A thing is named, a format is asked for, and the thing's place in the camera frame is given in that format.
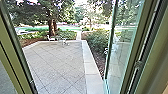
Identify green glass door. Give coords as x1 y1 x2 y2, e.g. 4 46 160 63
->
103 0 168 94

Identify white garden chair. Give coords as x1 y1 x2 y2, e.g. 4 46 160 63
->
46 34 56 43
57 36 68 46

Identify dark green shrub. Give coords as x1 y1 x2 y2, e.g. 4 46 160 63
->
84 29 110 54

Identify tree trunk outdoors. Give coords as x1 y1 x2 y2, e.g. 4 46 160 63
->
47 16 58 38

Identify white outdoor railing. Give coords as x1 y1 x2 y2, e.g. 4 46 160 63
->
14 27 36 35

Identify low green bush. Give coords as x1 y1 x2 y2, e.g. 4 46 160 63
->
55 29 78 41

